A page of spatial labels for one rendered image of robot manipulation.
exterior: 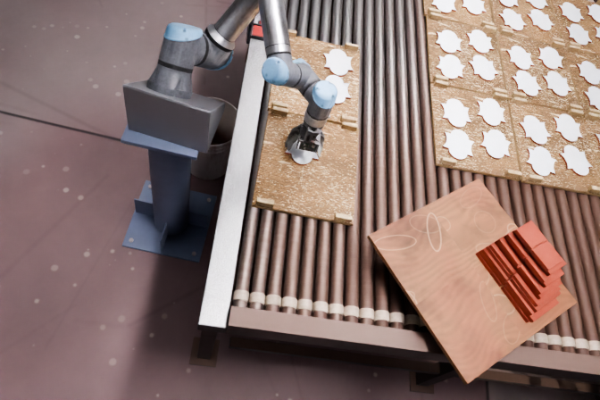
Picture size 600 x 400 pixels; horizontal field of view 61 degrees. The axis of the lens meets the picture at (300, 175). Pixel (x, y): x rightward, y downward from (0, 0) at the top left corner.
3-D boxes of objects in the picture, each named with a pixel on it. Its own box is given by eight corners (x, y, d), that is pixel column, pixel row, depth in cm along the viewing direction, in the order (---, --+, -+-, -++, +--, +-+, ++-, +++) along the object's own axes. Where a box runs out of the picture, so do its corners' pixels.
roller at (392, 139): (387, 332, 161) (392, 329, 157) (381, -46, 263) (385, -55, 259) (401, 334, 161) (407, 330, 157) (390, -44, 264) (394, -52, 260)
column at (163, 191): (121, 245, 246) (98, 148, 173) (145, 180, 267) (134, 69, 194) (198, 262, 250) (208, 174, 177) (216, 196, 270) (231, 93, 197)
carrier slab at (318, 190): (251, 206, 168) (252, 204, 167) (268, 111, 190) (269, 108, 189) (352, 226, 173) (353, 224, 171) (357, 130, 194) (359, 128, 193)
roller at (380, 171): (371, 330, 160) (377, 326, 156) (372, -48, 263) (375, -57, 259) (386, 332, 161) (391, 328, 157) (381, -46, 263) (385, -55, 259)
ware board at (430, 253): (464, 385, 142) (467, 384, 141) (366, 237, 160) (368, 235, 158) (573, 304, 163) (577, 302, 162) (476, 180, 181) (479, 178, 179)
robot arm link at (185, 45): (150, 56, 168) (160, 15, 165) (179, 62, 179) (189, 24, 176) (174, 66, 162) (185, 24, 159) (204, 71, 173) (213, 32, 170)
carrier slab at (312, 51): (267, 111, 190) (267, 108, 189) (279, 34, 212) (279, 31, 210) (356, 128, 195) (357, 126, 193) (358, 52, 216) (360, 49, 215)
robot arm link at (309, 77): (288, 53, 153) (309, 78, 150) (308, 58, 163) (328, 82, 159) (272, 71, 156) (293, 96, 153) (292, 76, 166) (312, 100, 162)
